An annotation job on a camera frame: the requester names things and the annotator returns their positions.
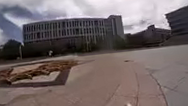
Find row of dark trees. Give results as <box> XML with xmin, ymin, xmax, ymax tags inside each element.
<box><xmin>0</xmin><ymin>23</ymin><xmax>128</xmax><ymax>63</ymax></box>

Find dark multi-storey building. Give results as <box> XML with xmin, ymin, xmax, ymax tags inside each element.
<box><xmin>164</xmin><ymin>4</ymin><xmax>188</xmax><ymax>37</ymax></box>

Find person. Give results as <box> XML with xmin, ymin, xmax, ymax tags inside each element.
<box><xmin>47</xmin><ymin>49</ymin><xmax>54</xmax><ymax>59</ymax></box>

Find low dark building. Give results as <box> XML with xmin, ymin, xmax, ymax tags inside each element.
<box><xmin>123</xmin><ymin>22</ymin><xmax>173</xmax><ymax>49</ymax></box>

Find grey paved plaza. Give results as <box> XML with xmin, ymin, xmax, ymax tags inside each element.
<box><xmin>0</xmin><ymin>42</ymin><xmax>188</xmax><ymax>106</ymax></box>

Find pale pole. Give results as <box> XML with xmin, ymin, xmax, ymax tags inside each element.
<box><xmin>18</xmin><ymin>45</ymin><xmax>23</xmax><ymax>61</ymax></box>

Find brown patterned ground inlay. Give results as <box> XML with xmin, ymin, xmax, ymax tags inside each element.
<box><xmin>0</xmin><ymin>56</ymin><xmax>86</xmax><ymax>93</ymax></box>

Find curved pale multi-storey building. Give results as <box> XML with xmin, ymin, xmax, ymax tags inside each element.
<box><xmin>20</xmin><ymin>12</ymin><xmax>126</xmax><ymax>54</ymax></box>

